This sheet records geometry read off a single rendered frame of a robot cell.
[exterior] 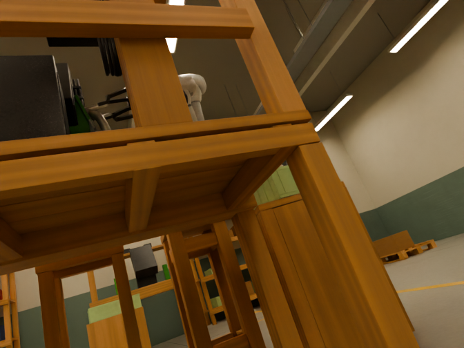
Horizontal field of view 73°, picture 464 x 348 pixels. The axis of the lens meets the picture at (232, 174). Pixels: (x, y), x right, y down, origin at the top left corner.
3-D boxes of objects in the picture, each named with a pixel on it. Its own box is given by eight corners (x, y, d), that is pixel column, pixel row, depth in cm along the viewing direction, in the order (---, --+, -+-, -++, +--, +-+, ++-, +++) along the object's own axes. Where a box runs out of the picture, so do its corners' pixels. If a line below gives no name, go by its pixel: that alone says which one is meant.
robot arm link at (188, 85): (162, 79, 124) (172, 111, 128) (195, 70, 131) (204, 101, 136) (152, 82, 133) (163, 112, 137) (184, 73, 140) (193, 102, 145)
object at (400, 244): (362, 269, 640) (352, 248, 655) (391, 258, 668) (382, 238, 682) (404, 259, 535) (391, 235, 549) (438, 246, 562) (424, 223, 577)
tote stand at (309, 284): (276, 353, 196) (236, 233, 223) (347, 324, 209) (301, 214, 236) (319, 374, 135) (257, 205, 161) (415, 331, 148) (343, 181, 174)
